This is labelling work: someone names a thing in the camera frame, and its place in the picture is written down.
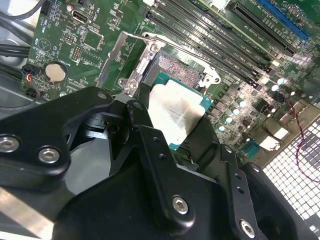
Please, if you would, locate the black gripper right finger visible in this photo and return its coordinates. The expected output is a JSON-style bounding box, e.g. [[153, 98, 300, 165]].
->
[[187, 116, 316, 240]]

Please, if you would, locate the silver CPU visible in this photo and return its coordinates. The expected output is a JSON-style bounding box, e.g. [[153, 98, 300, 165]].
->
[[147, 71, 215, 151]]

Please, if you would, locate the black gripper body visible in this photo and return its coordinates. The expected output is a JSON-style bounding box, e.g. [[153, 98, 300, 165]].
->
[[52, 147, 235, 240]]

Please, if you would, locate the metal socket cover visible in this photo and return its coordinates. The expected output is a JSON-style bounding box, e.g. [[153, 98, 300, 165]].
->
[[98, 30, 157, 88]]

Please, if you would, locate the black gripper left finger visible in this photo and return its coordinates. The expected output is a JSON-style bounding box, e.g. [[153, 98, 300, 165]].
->
[[0, 83, 196, 235]]

